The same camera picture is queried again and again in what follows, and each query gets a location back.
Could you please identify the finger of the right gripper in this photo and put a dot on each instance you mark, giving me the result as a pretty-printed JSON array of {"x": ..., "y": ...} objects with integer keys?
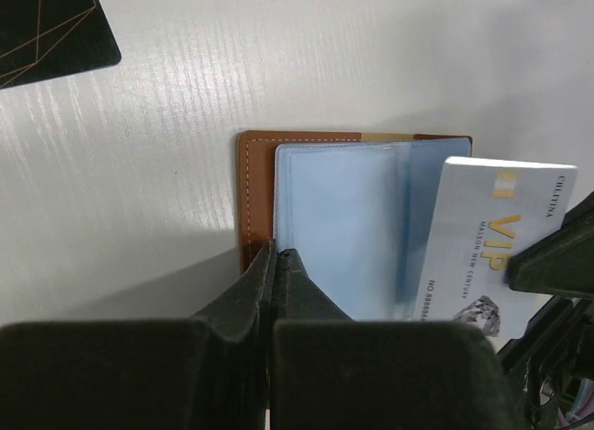
[{"x": 560, "y": 264}]

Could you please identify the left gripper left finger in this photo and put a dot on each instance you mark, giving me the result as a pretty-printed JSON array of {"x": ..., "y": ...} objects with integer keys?
[{"x": 206, "y": 371}]

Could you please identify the brown leather card holder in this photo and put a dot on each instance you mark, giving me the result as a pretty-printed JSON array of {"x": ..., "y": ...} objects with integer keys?
[{"x": 357, "y": 207}]

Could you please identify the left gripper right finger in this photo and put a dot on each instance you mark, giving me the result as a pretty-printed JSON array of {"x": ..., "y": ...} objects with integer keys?
[{"x": 330, "y": 372}]

